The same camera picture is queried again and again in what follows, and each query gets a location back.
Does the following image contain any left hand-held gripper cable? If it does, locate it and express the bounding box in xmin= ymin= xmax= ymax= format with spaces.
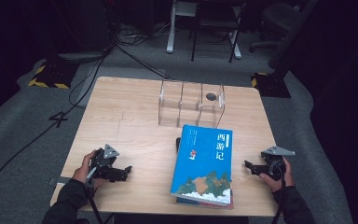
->
xmin=86 ymin=183 xmax=104 ymax=224

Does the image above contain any dark office chair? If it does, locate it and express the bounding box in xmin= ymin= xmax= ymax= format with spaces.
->
xmin=249 ymin=2 xmax=296 ymax=54

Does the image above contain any person's left hand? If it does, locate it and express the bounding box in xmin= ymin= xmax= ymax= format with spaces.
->
xmin=72 ymin=149 xmax=106 ymax=190

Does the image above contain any right hand-held gripper cable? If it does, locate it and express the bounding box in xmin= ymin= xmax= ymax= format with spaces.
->
xmin=271 ymin=180 xmax=286 ymax=224

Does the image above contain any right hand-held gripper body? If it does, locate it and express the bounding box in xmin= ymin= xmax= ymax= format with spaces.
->
xmin=260 ymin=146 xmax=296 ymax=181

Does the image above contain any white desk frame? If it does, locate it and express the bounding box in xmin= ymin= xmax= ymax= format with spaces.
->
xmin=166 ymin=0 xmax=242 ymax=60

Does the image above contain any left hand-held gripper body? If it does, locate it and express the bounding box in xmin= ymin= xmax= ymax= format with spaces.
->
xmin=89 ymin=143 xmax=127 ymax=183

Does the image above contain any grey tape piece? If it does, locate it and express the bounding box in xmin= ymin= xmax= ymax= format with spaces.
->
xmin=48 ymin=175 xmax=73 ymax=187

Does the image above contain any black folding chair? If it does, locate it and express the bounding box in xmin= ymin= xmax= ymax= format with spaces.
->
xmin=190 ymin=0 xmax=248 ymax=63

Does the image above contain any black stand with striped base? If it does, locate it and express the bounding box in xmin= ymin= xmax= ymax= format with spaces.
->
xmin=251 ymin=0 xmax=320 ymax=99

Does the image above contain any long black floor cable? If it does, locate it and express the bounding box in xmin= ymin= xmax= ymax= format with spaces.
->
xmin=0 ymin=46 xmax=117 ymax=203

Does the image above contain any hand-held gripper cable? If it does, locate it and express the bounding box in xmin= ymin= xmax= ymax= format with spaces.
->
xmin=271 ymin=180 xmax=286 ymax=224
xmin=86 ymin=183 xmax=104 ymax=224

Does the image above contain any thick blue book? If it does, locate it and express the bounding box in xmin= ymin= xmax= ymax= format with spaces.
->
xmin=170 ymin=124 xmax=234 ymax=206

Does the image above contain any clear acrylic book rack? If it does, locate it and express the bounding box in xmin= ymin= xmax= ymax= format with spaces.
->
xmin=158 ymin=78 xmax=227 ymax=129

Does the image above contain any dark stand with round base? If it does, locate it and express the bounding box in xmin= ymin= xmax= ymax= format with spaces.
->
xmin=48 ymin=0 xmax=119 ymax=63

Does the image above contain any person's right hand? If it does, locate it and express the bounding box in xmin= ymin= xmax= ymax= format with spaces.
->
xmin=258 ymin=157 xmax=296 ymax=193

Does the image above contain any black base with striped tape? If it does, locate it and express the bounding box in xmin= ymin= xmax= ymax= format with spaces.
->
xmin=27 ymin=60 xmax=80 ymax=90

